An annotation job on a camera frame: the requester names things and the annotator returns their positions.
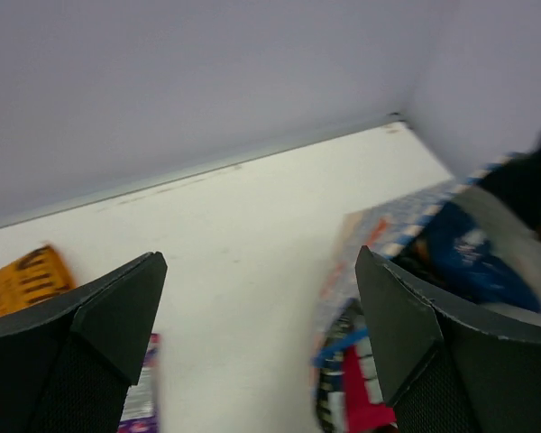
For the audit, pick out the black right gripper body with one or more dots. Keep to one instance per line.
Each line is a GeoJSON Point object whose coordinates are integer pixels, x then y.
{"type": "Point", "coordinates": [517, 184]}

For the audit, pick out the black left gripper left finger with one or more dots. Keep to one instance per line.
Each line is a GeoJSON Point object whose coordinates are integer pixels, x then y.
{"type": "Point", "coordinates": [69, 357]}

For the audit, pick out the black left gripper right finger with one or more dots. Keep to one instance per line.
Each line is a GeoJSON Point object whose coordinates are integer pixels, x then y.
{"type": "Point", "coordinates": [445, 364]}

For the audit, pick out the purple candy packet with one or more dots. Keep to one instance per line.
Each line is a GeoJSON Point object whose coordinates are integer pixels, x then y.
{"type": "Point", "coordinates": [141, 406]}

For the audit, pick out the orange snack packet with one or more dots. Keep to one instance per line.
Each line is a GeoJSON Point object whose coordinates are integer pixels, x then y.
{"type": "Point", "coordinates": [39, 275]}

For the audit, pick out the blue checkered paper bag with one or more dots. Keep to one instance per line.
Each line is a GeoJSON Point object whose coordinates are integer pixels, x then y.
{"type": "Point", "coordinates": [389, 230]}

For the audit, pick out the pink snack packet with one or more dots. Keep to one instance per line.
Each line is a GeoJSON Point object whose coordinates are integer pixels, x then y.
{"type": "Point", "coordinates": [361, 414]}

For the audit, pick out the dark blue snack packet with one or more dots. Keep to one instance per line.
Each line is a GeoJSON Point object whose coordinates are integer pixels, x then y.
{"type": "Point", "coordinates": [457, 254]}

